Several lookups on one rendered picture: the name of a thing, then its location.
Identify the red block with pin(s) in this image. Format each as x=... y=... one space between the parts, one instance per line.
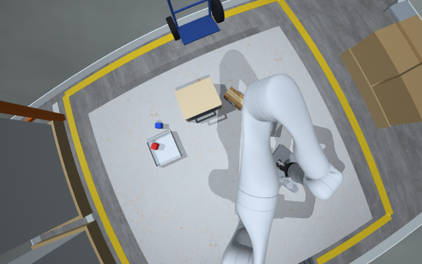
x=155 y=146

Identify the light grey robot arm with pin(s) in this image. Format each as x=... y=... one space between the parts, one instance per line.
x=276 y=98

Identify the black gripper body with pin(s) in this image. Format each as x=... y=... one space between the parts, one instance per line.
x=286 y=167

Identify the grey metal lid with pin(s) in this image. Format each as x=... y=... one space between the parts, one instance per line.
x=284 y=155

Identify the brown cardboard box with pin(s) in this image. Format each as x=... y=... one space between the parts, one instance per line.
x=234 y=97

